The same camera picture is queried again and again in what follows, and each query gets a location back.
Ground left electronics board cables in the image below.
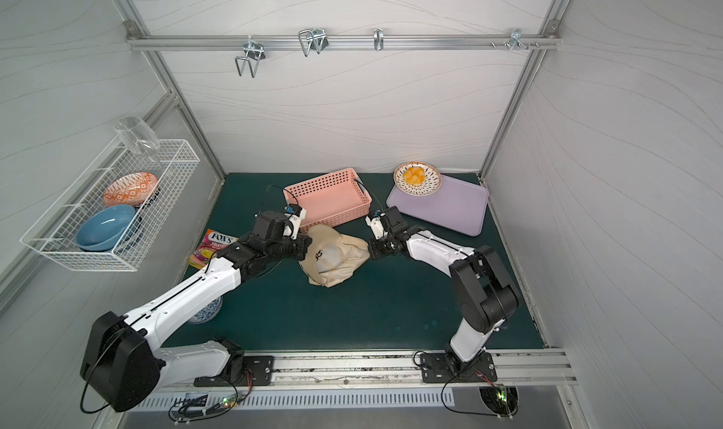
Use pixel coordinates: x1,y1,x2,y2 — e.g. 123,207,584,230
168,371,255,423

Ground patterned ceramic plate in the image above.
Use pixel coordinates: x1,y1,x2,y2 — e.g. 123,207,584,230
393,162,442,197

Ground orange patterned bowl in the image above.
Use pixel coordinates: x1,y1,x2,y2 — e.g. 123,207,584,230
103,172,159,207

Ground lavender plastic tray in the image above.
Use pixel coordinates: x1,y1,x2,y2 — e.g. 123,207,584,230
387,175,490,237

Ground metal hook right end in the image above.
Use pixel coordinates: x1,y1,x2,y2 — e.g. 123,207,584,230
490,29,540,52

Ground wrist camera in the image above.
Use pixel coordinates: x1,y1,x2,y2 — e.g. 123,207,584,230
284,203,306,240
365,216,386,240

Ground metal double hook left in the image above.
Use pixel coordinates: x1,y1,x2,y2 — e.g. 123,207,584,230
235,38,265,78

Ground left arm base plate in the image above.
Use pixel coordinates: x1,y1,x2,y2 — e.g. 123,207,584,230
193,356,275,388

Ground aluminium top rail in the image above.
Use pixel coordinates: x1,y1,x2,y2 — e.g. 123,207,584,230
127,28,562,53

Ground blue ceramic bowl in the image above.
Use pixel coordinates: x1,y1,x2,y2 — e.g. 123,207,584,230
75,204,137,252

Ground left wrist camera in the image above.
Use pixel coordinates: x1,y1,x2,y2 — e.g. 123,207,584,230
284,203,306,240

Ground metal double hook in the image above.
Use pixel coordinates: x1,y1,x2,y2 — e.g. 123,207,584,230
235,38,265,78
297,27,329,58

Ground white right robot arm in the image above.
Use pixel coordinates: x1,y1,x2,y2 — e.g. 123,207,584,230
365,207,522,363

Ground pink perforated plastic basket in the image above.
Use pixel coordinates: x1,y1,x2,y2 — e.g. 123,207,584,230
284,167,372,231

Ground clear drinking glass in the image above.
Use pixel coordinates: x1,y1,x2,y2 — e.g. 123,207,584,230
115,116,160,162

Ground white wire wall basket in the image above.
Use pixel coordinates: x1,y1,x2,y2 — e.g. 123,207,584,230
21,139,200,272

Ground small metal hook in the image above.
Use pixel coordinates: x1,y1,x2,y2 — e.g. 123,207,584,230
373,28,384,52

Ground orange fruit pieces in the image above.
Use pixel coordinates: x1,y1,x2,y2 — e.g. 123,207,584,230
403,167,426,186

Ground Fox's fruit candy bag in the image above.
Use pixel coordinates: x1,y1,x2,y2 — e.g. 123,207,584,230
188,229,238,269

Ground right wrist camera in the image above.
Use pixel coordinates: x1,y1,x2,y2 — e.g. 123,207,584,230
365,216,386,240

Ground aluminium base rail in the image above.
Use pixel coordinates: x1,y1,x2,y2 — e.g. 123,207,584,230
151,348,578,391

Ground blue white porcelain bowl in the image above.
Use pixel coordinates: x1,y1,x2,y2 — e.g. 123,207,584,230
186,297,223,326

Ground right round fan board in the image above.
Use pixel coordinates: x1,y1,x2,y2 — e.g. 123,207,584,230
439,371,520,419

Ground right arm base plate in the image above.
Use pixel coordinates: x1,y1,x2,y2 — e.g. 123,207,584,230
412,351,498,384

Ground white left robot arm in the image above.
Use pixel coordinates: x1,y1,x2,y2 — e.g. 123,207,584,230
80,204,312,412

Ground beige baseball cap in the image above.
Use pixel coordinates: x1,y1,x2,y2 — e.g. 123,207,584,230
299,224,370,288

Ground metal double hook middle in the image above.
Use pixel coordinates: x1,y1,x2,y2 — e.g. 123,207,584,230
297,27,329,58

